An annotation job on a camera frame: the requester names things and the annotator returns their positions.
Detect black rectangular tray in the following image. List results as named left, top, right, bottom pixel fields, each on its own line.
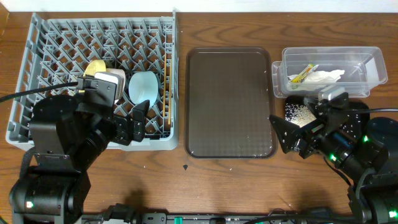
left=284, top=96, right=370, bottom=140

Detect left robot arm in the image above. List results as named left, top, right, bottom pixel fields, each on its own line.
left=9, top=95, right=150, bottom=223

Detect rice food scraps pile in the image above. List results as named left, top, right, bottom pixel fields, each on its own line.
left=284, top=103, right=361, bottom=138

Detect white napkin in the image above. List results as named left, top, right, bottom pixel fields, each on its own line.
left=303, top=70, right=345, bottom=83

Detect light blue bowl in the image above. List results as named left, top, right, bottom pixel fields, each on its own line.
left=128, top=71, right=159, bottom=107

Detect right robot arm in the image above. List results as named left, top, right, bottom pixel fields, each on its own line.
left=269, top=92, right=397, bottom=223

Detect green snack wrapper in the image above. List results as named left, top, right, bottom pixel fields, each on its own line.
left=292, top=63, right=318, bottom=83

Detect wooden chopstick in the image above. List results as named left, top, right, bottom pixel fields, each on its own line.
left=168, top=59, right=172, bottom=127
left=162, top=58, right=167, bottom=118

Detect dark brown serving tray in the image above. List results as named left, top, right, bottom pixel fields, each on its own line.
left=184, top=47, right=278, bottom=159

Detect yellow round plate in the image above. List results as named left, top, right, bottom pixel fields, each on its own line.
left=76, top=60, right=106, bottom=93

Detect clear plastic waste bin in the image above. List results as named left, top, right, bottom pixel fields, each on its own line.
left=272, top=46, right=388, bottom=98

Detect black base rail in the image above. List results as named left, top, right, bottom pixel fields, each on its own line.
left=76, top=204, right=356, bottom=224

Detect white pink bowl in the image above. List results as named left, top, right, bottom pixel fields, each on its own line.
left=106, top=68, right=126, bottom=103

